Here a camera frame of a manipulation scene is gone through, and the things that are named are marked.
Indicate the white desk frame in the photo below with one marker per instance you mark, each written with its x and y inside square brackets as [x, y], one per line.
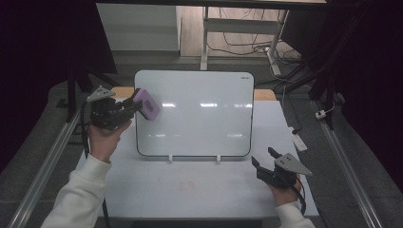
[240, 26]

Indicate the person's right hand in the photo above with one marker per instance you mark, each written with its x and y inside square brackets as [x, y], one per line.
[285, 194]

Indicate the person's left hand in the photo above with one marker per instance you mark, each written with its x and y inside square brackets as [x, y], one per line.
[103, 142]

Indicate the aluminium rail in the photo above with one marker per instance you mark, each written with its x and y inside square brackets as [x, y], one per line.
[47, 164]
[348, 172]

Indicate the black curtain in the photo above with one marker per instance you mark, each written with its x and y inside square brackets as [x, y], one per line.
[370, 63]
[38, 47]

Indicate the purple whiteboard eraser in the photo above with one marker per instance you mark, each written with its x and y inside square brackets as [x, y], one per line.
[149, 106]

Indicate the white power strip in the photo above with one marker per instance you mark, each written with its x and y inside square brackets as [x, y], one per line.
[299, 142]

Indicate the wooden board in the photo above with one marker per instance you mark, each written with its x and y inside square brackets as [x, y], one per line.
[264, 94]

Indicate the black metal stand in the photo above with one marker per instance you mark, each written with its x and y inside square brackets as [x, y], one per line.
[329, 91]
[71, 91]

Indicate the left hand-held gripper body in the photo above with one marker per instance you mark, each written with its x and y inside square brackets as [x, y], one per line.
[104, 112]

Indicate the white plug adapter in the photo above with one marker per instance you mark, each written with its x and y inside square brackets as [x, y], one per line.
[320, 114]

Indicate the black floor frame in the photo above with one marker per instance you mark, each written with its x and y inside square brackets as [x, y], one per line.
[76, 134]

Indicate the white whiteboard stand clip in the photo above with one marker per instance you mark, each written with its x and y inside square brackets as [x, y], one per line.
[170, 158]
[218, 158]

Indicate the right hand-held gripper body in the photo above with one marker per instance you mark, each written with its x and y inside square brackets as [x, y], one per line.
[280, 177]

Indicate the white whiteboard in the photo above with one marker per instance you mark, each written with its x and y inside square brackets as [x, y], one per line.
[196, 126]

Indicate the white cabinet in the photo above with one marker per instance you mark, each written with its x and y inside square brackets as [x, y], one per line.
[138, 28]

